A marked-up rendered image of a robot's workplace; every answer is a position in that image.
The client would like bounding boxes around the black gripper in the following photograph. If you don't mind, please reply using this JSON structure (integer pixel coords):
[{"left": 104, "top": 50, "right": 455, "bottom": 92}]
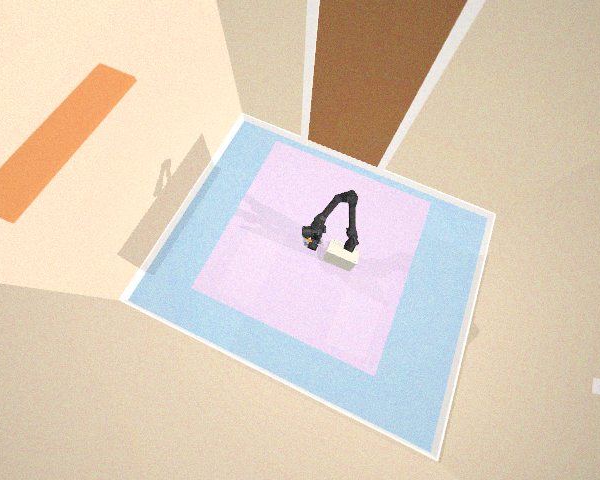
[{"left": 307, "top": 233, "right": 323, "bottom": 251}]

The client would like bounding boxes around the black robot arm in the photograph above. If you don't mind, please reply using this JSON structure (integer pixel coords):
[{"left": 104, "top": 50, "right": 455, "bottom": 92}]
[{"left": 302, "top": 190, "right": 359, "bottom": 253}]

